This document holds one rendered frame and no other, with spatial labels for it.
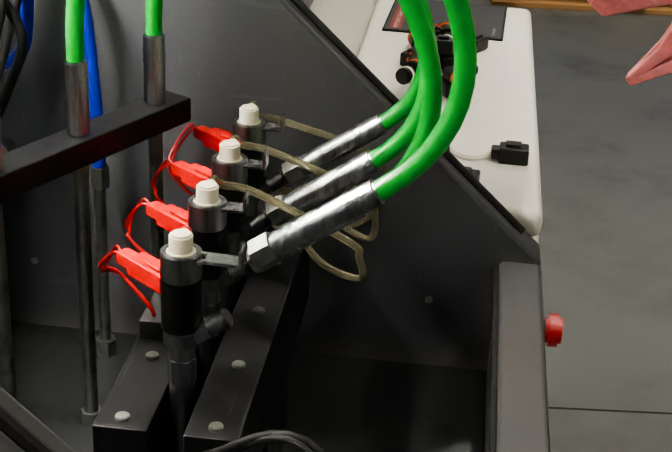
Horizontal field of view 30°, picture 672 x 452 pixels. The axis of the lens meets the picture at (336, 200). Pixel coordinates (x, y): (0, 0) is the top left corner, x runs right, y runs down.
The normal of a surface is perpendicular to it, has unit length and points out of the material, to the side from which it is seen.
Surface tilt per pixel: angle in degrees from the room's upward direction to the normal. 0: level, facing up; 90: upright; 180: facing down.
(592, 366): 0
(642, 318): 0
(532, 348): 0
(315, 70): 90
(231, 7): 90
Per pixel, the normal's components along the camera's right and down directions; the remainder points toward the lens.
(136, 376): 0.04, -0.91
